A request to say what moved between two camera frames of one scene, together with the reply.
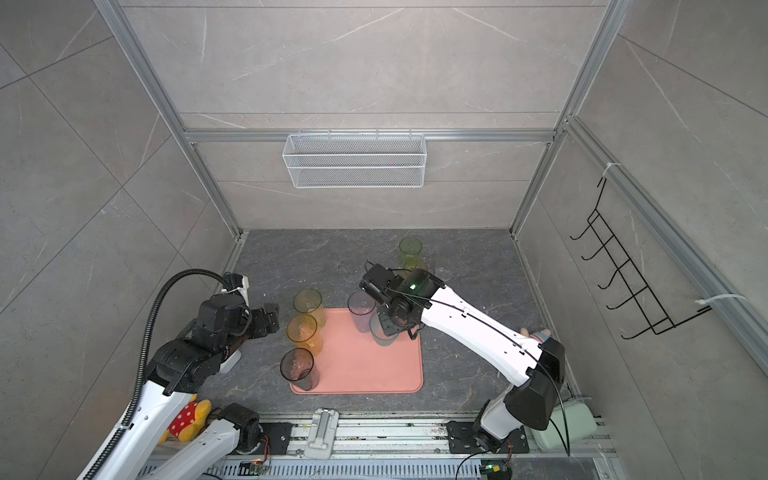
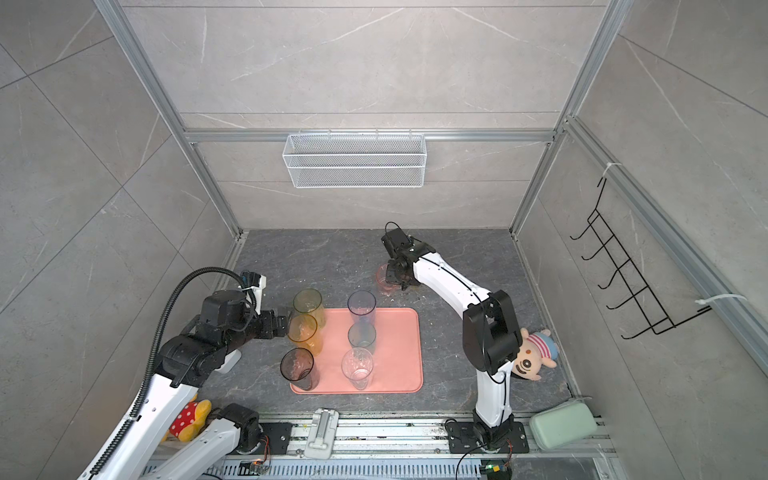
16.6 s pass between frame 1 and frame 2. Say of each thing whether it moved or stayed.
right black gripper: moved
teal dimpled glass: moved
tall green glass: stayed
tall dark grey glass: stayed
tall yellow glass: stayed
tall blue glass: stayed
